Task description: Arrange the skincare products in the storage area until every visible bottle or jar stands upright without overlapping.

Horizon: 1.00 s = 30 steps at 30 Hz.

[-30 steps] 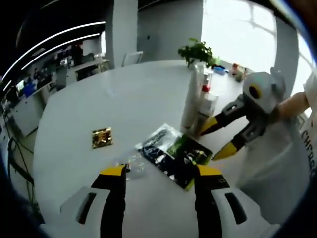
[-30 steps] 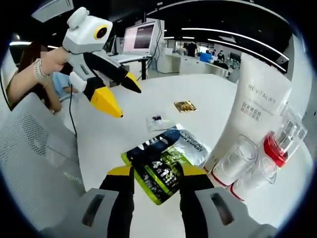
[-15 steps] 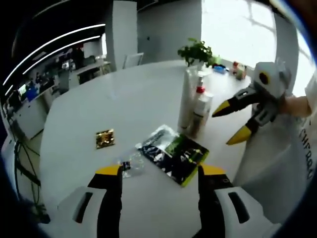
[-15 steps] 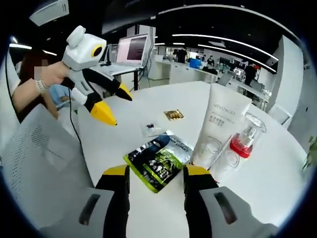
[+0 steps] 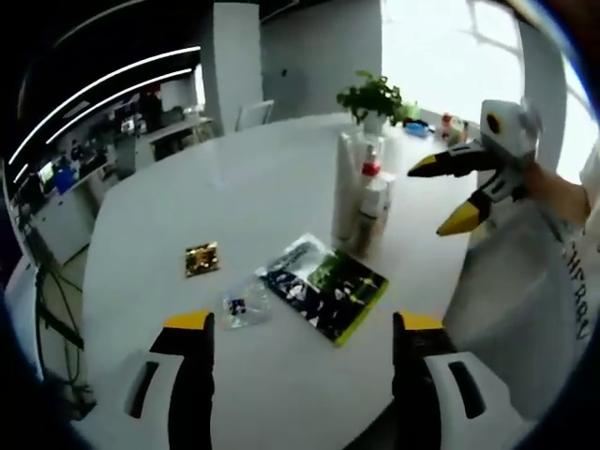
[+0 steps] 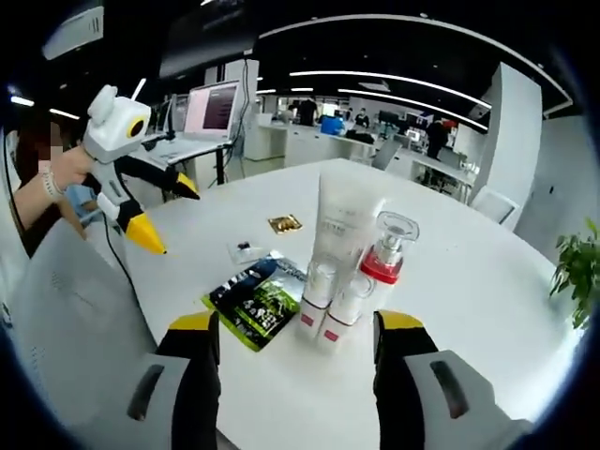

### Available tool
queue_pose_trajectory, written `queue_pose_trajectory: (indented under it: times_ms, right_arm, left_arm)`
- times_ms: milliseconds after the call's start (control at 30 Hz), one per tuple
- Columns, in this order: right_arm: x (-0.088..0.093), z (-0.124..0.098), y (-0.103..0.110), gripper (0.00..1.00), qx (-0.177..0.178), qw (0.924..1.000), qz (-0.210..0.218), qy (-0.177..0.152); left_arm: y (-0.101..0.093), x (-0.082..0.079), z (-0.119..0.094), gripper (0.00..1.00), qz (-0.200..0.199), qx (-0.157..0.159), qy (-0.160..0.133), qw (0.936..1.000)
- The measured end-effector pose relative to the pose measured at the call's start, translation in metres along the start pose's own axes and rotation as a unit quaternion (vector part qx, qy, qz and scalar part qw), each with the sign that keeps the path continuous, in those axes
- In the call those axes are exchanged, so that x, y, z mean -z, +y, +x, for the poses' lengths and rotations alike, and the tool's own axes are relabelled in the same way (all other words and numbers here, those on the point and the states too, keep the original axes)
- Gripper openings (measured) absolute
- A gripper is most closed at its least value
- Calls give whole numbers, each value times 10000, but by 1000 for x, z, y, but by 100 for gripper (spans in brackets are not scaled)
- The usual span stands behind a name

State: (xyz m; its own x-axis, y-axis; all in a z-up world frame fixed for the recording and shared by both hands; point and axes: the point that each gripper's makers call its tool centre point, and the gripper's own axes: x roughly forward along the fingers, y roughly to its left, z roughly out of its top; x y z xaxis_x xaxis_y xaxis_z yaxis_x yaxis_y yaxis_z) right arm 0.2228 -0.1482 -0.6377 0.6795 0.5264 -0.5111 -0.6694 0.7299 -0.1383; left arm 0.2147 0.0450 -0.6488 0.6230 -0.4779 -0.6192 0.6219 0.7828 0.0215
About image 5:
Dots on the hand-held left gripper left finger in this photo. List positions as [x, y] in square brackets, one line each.
[192, 389]

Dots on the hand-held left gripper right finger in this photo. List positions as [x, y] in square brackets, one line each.
[415, 389]

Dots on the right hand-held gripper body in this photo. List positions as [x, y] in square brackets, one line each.
[513, 131]

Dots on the large red-collared skincare bottle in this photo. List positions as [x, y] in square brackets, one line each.
[371, 183]

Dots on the clear plastic skincare packet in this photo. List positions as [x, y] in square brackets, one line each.
[246, 304]

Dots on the small white translucent box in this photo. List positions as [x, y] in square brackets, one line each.
[368, 229]

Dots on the white skincare tube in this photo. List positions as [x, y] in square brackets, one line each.
[347, 187]

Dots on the gold skincare sachet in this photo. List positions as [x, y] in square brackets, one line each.
[202, 259]

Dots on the green black skincare sachet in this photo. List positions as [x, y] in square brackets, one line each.
[328, 290]

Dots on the beige container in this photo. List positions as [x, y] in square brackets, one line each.
[460, 133]

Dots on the red-lidded container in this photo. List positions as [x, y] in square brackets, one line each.
[448, 127]

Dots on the blue packet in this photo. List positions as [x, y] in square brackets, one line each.
[417, 129]

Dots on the potted green plant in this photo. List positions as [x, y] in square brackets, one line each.
[372, 98]

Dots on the person's white printed shirt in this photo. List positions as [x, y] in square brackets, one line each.
[583, 262]

